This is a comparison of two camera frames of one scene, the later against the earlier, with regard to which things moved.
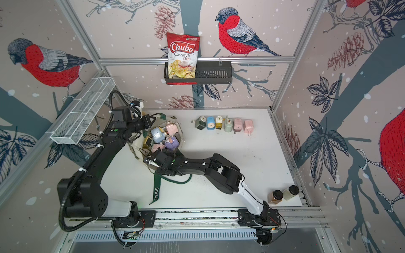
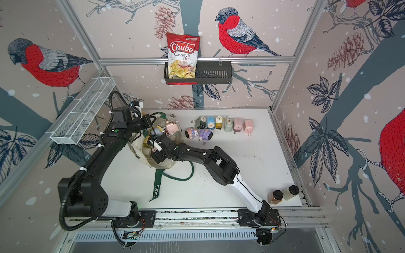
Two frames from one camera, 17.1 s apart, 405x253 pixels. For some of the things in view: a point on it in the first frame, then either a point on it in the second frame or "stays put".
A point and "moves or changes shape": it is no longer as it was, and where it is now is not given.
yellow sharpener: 219,123 stays put
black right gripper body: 167,154 → 160,156
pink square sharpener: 248,126 stays put
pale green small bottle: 228,126 stays put
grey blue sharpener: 158,136 stays put
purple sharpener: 174,145 moves or changes shape
